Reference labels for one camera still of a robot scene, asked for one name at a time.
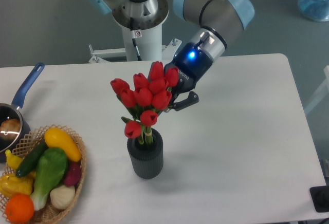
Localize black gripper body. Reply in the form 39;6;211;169
164;42;213;98

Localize red tulip bouquet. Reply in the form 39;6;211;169
110;61;178;147

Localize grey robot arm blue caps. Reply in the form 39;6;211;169
89;0;254;110

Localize dark grey ribbed vase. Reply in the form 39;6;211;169
127;129;163;179

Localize yellow squash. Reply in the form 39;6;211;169
44;127;82;162

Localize purple red radish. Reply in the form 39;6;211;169
63;162;82;186

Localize green bok choy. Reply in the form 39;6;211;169
30;147;68;211

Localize dark green cucumber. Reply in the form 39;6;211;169
15;139;48;178

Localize brown bread roll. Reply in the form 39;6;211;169
1;119;21;141

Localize black device at edge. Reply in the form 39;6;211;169
309;185;329;213

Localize white garlic bulb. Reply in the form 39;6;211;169
50;184;75;210

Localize small yellow banana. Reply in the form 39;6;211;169
5;150;36;179

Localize woven wicker basket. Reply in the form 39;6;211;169
1;125;87;223

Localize yellow bumpy gourd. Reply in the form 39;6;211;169
1;173;34;198

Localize orange fruit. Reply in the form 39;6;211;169
5;194;34;223

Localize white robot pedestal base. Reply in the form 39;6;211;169
88;24;182;63

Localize black cable on pedestal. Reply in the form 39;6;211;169
130;17;142;61

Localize white frame at right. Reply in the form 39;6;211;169
304;65;328;116

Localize blue handled saucepan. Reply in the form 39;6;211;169
1;63;45;163

